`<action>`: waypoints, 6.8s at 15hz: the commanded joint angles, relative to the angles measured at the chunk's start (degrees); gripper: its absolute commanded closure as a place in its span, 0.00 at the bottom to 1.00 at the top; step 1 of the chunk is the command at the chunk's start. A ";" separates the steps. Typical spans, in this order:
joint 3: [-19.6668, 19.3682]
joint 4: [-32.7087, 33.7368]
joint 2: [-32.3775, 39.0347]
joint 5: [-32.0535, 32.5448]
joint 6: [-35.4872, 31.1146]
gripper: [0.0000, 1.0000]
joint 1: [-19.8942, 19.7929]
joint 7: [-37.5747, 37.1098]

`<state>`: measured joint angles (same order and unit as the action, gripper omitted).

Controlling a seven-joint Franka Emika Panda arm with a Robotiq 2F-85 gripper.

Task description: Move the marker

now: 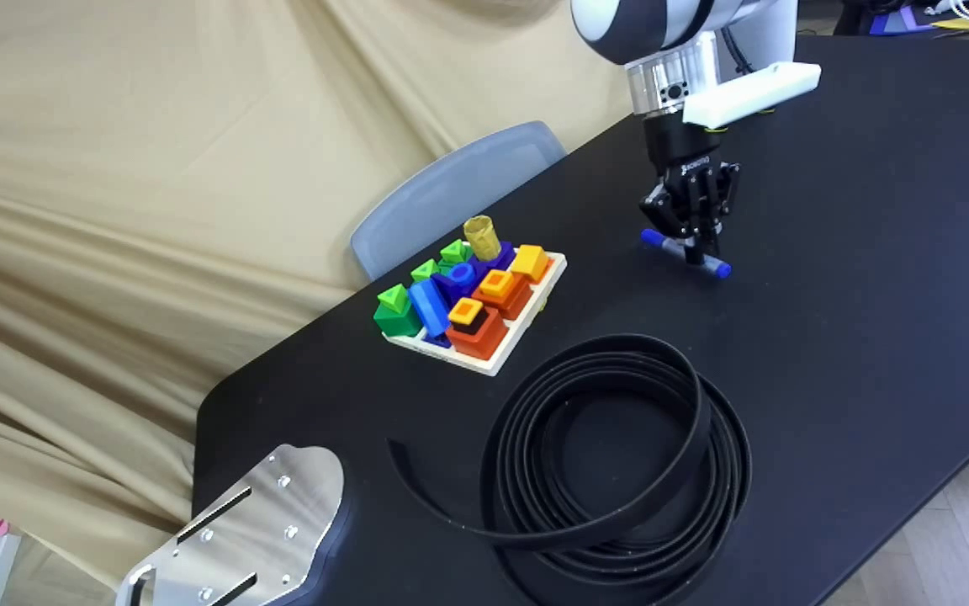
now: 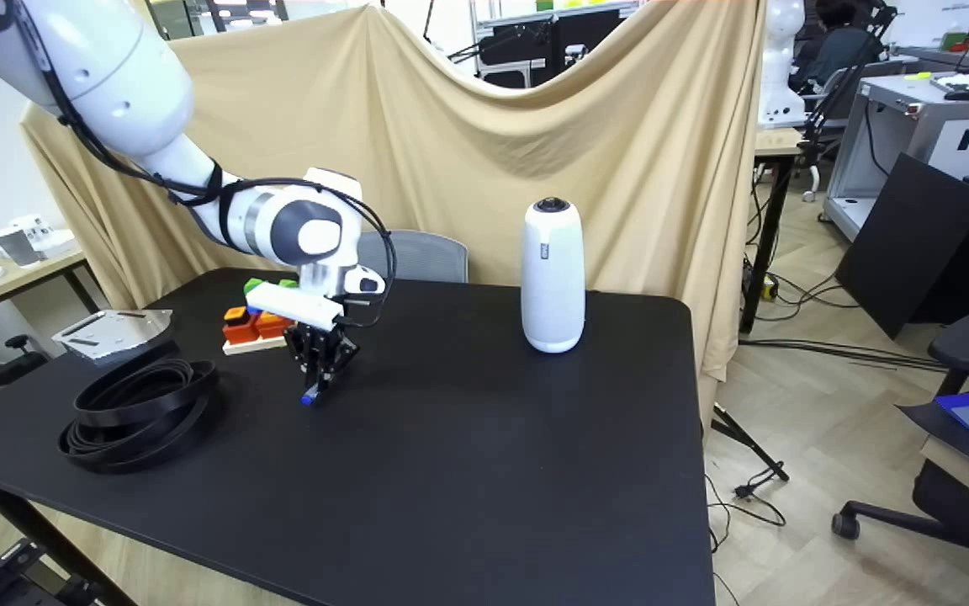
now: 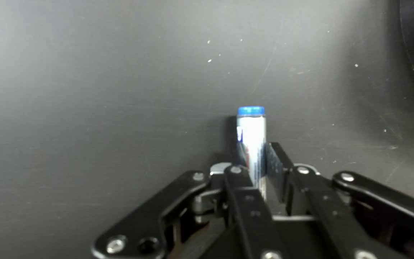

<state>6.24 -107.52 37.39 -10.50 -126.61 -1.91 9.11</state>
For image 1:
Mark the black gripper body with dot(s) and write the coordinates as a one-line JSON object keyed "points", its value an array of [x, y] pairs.
{"points": [[682, 152]]}

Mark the red orange stepped block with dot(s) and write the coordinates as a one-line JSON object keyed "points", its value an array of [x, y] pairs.
{"points": [[483, 334]]}

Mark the grey chair backrest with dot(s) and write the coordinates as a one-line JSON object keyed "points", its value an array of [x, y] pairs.
{"points": [[454, 193]]}

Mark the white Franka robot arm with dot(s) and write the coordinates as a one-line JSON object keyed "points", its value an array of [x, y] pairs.
{"points": [[666, 34]]}

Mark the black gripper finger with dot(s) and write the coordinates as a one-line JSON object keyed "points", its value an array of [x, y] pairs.
{"points": [[719, 207], [671, 213]]}

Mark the yellow cylinder block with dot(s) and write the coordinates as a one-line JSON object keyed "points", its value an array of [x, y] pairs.
{"points": [[487, 236]]}

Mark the silver metal mounting plate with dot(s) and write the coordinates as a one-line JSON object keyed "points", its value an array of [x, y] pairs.
{"points": [[252, 526]]}

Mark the coiled black flat belt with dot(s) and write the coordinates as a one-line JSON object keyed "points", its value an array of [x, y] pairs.
{"points": [[622, 474]]}

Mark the blue capped whiteboard marker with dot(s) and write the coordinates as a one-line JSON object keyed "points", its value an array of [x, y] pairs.
{"points": [[716, 267]]}

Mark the white shape sorter board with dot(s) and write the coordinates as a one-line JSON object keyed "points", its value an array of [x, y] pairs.
{"points": [[529, 318]]}

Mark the long light blue block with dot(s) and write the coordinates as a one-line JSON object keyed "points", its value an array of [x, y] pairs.
{"points": [[429, 308]]}

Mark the small green block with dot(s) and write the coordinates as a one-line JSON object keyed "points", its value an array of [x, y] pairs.
{"points": [[457, 254], [427, 269]]}

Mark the large green house block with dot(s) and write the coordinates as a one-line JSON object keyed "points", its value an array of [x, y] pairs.
{"points": [[395, 312]]}

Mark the yellow square block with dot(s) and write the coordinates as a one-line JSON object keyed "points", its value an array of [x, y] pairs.
{"points": [[529, 260]]}

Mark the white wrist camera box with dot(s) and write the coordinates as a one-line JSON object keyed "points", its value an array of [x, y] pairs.
{"points": [[750, 91]]}

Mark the yellow block black centre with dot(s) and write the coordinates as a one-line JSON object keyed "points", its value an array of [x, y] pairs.
{"points": [[467, 312]]}

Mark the beige backdrop cloth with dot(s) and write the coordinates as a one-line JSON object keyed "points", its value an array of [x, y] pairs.
{"points": [[136, 169]]}

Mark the orange square block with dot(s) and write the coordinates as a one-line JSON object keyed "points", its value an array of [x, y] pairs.
{"points": [[501, 288]]}

